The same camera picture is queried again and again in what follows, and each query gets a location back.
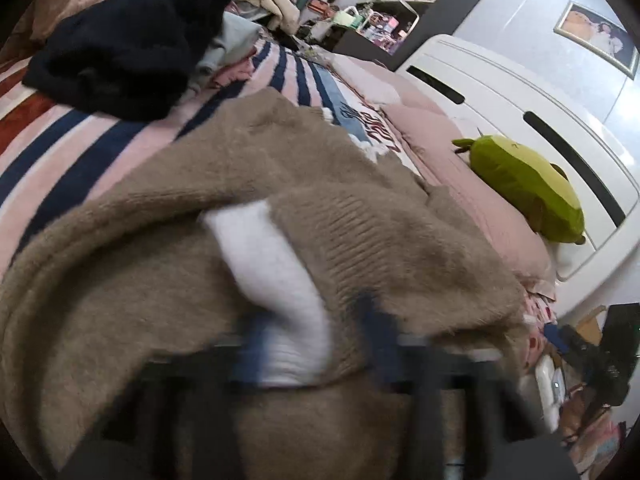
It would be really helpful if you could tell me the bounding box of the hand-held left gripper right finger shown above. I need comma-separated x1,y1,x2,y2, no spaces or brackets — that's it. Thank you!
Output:
350,295,551,480

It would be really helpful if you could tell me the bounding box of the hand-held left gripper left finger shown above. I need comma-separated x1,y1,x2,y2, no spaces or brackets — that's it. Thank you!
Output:
85,310,281,480

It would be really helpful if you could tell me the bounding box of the white sock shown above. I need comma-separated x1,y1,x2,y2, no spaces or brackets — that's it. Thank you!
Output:
200,199,335,388

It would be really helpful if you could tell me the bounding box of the brown fuzzy knit sweater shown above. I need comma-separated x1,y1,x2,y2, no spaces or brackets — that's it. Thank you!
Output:
0,87,538,480

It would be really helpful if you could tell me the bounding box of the pink pillow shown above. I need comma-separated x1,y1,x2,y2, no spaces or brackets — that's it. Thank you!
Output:
382,102,553,281

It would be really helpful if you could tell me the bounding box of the green avocado plush toy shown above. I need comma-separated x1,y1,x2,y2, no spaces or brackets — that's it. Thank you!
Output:
451,135,587,246

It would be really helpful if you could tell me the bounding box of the pink bed sheet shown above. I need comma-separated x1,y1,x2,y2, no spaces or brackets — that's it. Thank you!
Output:
330,52,446,116

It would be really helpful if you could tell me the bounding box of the striped pink navy blanket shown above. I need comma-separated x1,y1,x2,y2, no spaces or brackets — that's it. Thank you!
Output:
0,35,426,281

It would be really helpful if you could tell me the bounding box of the white bed headboard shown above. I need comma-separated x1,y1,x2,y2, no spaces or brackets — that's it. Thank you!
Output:
397,34,640,281

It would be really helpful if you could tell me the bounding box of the pink cloth garment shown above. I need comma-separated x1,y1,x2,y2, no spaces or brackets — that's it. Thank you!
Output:
207,52,258,90

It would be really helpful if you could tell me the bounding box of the grey cloth garment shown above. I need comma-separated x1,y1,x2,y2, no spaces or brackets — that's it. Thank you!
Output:
187,10,263,97

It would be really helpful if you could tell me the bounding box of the black knit garment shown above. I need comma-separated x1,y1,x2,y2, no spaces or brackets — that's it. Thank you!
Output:
21,0,238,122

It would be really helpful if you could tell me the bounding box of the dark cluttered shelf unit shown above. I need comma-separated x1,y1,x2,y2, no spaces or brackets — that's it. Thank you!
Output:
295,0,501,72

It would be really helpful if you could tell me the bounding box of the framed wall picture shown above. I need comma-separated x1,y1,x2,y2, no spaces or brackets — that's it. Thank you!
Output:
553,1,640,80

